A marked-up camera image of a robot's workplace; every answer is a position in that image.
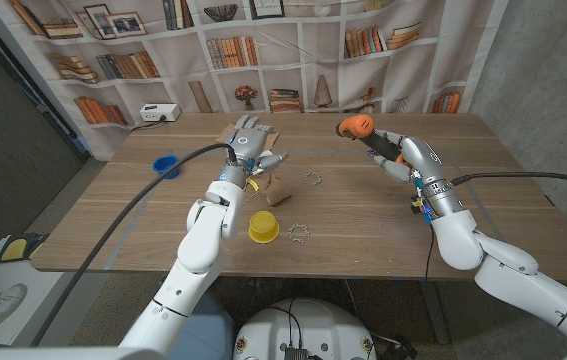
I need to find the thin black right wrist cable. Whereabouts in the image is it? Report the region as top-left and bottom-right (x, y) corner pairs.
(425, 222), (437, 281)

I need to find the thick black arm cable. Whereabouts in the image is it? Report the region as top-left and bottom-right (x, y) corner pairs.
(30, 143), (237, 347)
(450, 171), (567, 190)

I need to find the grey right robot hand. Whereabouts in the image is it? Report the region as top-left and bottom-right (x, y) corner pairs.
(368, 128), (447, 186)

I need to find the printed bookshelf backdrop cloth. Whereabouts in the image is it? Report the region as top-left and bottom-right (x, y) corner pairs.
(0, 0), (510, 162)

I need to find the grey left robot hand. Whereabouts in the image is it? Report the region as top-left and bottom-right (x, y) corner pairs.
(220, 114), (289, 189)

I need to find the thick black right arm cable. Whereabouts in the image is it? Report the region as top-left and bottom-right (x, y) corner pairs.
(450, 171), (567, 190)

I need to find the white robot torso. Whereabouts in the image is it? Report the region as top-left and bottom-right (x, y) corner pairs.
(232, 298), (378, 360)

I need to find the orange black electric screwdriver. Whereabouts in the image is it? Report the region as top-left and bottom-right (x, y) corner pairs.
(335, 114), (412, 169)

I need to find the white power adapter box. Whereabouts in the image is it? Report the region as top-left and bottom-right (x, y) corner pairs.
(139, 103), (182, 123)

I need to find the white platform board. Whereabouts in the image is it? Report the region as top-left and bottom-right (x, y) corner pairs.
(0, 234), (89, 349)

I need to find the black power strip cord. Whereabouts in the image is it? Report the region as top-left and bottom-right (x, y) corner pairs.
(130, 115), (167, 132)

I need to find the blue plastic cup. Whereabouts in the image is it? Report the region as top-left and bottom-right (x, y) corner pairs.
(152, 154), (181, 180)

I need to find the yellow black pad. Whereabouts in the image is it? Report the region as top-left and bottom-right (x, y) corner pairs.
(0, 232), (49, 264)

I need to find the black torso cable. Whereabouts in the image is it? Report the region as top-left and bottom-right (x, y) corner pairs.
(255, 298), (304, 349)

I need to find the grey table leg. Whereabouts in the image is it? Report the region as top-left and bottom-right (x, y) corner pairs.
(420, 279), (452, 346)

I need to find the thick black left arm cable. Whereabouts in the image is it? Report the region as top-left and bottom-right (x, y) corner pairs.
(30, 143), (237, 347)

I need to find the yellow plastic cup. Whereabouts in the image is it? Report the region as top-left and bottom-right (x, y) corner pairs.
(248, 210), (281, 245)

